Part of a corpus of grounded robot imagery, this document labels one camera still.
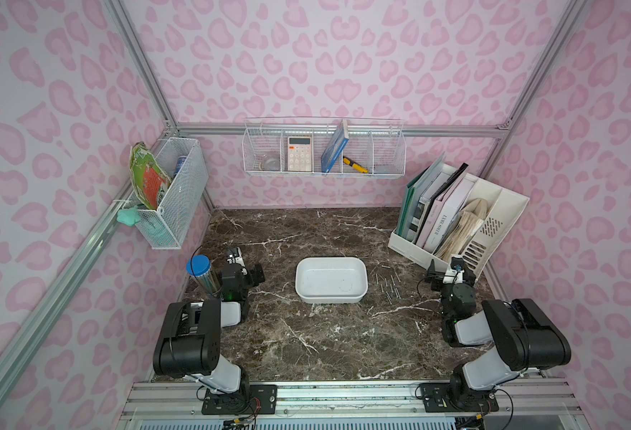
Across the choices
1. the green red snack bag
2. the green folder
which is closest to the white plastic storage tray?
the green folder

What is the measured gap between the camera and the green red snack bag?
69 centimetres

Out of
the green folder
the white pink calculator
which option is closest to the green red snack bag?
the white pink calculator
